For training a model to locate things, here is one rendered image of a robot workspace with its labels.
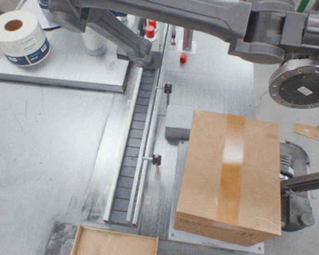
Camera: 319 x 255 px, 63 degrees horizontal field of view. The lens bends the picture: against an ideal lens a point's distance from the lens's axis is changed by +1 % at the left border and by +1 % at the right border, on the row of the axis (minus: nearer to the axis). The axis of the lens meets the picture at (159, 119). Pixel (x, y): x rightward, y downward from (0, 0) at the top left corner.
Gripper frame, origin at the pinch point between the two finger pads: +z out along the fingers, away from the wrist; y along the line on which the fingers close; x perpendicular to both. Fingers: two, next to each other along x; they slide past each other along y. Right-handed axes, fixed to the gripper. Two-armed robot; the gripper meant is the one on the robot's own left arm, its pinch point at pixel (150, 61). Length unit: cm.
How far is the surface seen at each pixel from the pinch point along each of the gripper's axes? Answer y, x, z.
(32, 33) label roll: 50, -7, -5
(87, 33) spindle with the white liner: 27.7, -9.6, -1.9
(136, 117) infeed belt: 2.3, 23.2, -10.4
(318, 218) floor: -108, 82, 54
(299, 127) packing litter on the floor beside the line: -106, 30, 93
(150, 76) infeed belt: -0.3, 5.8, 2.6
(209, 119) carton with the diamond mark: -23.3, 19.0, -37.6
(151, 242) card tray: -10, 61, -33
